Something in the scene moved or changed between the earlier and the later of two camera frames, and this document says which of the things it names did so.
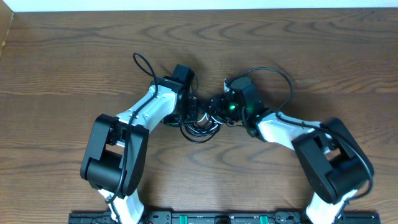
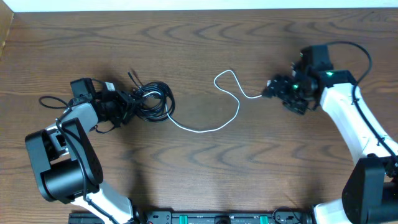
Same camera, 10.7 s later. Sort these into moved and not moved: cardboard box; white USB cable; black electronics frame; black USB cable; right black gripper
Moved: white USB cable; right black gripper; black USB cable
Not moved: cardboard box; black electronics frame
